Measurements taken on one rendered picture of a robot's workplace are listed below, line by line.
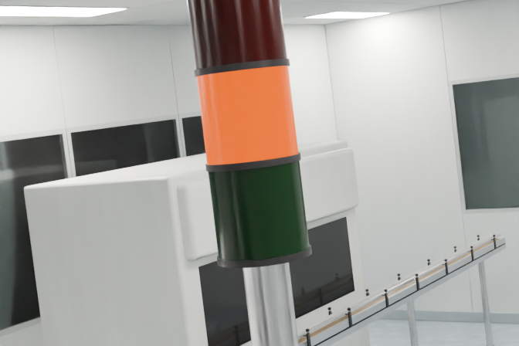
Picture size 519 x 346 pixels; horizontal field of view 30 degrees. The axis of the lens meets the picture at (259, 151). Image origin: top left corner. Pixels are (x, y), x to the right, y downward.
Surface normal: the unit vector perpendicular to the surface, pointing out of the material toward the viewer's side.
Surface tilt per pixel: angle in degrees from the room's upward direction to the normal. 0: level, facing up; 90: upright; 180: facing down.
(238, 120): 90
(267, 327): 90
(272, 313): 90
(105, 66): 90
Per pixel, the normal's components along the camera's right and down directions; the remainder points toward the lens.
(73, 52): 0.82, -0.07
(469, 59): -0.56, 0.11
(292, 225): 0.67, -0.04
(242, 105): -0.04, 0.06
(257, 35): 0.41, 0.00
